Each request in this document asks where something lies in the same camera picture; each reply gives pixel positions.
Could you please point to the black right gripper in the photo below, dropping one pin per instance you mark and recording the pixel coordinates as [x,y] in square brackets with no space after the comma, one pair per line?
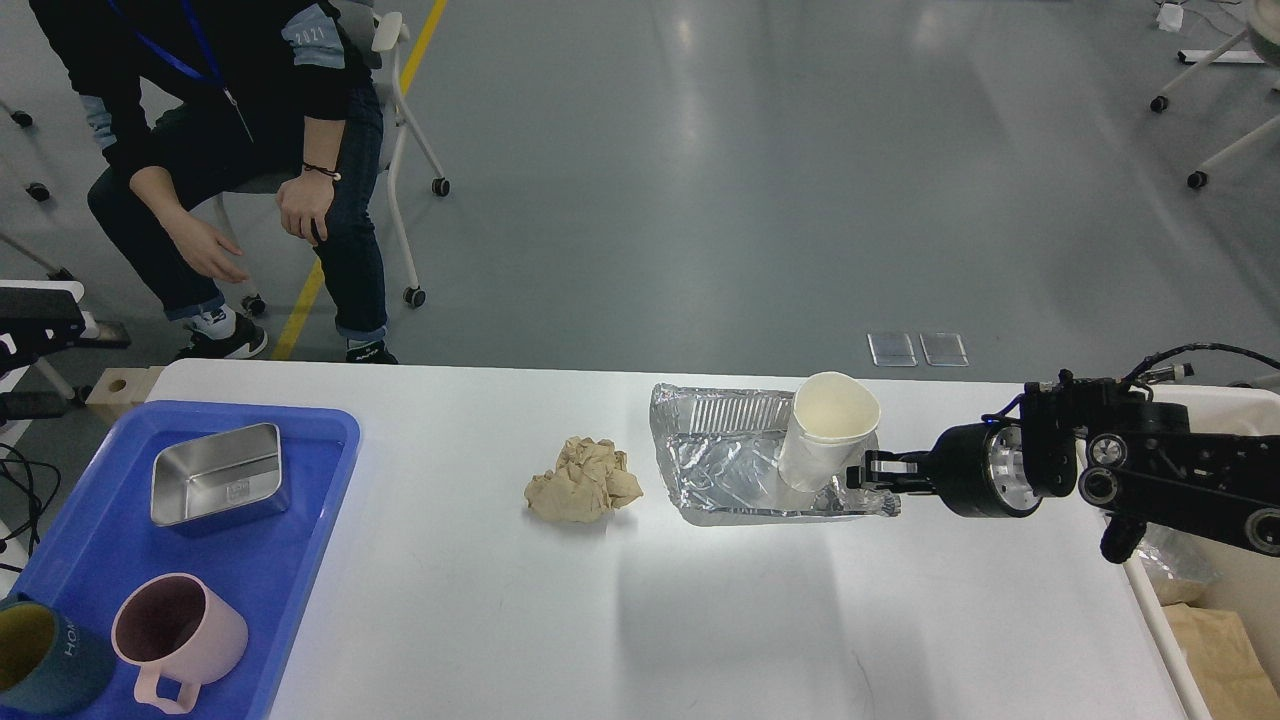
[977,470]

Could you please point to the white paper cup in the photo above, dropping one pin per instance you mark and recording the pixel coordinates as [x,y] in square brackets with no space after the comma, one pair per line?
[832,418]

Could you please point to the aluminium foil tray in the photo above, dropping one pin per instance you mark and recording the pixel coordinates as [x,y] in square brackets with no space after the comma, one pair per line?
[717,451]

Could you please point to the brown paper ball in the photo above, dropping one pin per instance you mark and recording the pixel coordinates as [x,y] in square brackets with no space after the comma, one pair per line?
[590,479]

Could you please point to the square stainless steel tray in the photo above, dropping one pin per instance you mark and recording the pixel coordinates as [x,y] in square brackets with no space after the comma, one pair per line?
[217,482]

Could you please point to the pink mug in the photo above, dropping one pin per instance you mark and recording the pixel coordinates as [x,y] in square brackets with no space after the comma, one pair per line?
[181,636]

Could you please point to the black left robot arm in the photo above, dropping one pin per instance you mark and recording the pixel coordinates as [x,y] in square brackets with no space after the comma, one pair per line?
[19,406]

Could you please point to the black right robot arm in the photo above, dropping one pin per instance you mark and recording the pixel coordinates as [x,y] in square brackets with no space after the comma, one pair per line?
[1110,440]

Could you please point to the person's left hand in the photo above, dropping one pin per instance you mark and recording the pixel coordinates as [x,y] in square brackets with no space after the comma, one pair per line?
[303,203]

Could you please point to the person's right hand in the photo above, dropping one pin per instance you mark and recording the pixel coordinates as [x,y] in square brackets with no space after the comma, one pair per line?
[203,247]

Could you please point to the clear floor plate left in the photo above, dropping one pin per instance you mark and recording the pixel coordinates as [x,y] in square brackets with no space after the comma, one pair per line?
[895,349]

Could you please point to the clear floor plate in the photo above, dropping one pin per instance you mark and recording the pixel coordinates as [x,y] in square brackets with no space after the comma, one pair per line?
[895,349]
[944,349]

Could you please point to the clear floor plate right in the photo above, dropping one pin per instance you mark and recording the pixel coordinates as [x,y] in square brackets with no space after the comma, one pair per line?
[944,349]

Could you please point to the crumpled clear plastic in bin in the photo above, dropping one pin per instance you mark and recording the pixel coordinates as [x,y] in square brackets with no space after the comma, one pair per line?
[1178,571]

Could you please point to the brown paper in bin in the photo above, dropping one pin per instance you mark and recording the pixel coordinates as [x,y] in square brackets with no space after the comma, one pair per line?
[1222,660]

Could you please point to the white plastic bin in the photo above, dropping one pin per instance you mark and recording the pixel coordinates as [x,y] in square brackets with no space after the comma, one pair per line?
[1248,587]

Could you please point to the white rolling chair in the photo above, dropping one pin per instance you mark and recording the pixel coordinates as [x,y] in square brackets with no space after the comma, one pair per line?
[379,37]

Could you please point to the wooden block with hole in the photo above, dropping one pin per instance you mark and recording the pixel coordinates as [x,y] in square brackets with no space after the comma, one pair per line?
[119,390]

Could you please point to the seated person in black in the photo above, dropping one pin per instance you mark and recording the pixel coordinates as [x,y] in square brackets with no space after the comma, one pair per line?
[188,99]

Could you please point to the blue plastic tray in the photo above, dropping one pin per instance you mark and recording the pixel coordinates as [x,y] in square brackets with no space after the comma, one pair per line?
[102,544]

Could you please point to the teal mug yellow inside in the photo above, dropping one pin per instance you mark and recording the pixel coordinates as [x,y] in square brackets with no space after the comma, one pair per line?
[50,665]

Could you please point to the small white side table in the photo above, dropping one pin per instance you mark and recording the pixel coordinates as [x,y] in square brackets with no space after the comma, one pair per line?
[40,319]

